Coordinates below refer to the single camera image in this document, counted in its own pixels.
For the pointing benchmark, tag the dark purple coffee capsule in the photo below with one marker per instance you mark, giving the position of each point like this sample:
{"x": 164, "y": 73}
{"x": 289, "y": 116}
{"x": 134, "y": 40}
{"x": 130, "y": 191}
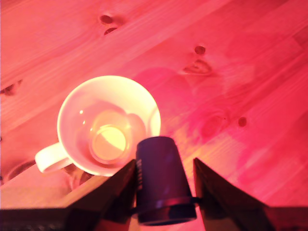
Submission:
{"x": 161, "y": 175}

